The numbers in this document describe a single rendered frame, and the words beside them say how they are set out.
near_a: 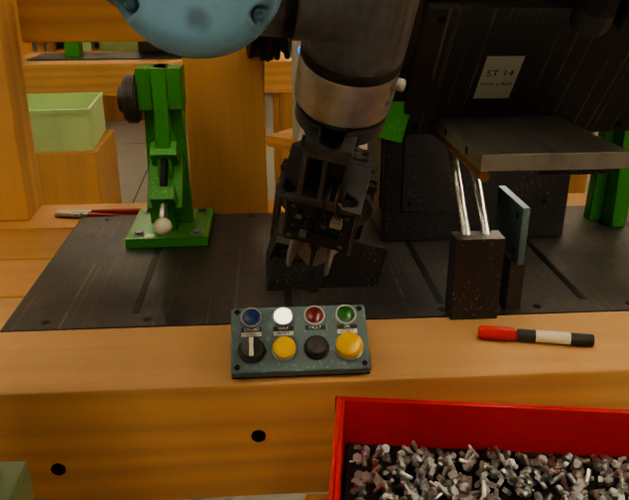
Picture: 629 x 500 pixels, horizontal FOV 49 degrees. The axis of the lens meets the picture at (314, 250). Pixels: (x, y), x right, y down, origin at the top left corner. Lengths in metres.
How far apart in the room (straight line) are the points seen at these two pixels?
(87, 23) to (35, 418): 0.78
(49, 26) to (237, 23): 1.08
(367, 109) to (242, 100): 0.76
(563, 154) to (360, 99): 0.32
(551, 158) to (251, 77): 0.63
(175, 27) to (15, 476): 0.40
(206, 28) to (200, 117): 0.96
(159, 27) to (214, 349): 0.56
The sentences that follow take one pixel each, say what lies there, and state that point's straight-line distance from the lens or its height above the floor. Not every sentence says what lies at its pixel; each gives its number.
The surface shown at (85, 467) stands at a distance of 0.84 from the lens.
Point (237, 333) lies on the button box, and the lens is 0.77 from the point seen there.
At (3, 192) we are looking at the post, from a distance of 1.38.
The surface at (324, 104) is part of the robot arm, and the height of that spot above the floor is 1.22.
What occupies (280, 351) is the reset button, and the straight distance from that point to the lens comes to 0.75.
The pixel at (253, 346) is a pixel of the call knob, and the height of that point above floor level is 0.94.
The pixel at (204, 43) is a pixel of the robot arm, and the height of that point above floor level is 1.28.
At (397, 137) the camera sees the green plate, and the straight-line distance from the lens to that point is 0.91.
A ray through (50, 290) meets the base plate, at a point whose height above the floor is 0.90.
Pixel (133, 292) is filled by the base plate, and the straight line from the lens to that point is 0.98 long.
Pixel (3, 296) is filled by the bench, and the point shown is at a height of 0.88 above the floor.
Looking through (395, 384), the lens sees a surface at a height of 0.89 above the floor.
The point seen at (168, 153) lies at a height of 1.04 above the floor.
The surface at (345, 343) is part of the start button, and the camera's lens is 0.75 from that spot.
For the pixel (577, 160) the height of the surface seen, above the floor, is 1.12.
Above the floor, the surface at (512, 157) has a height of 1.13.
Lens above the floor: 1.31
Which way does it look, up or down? 22 degrees down
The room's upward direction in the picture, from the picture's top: straight up
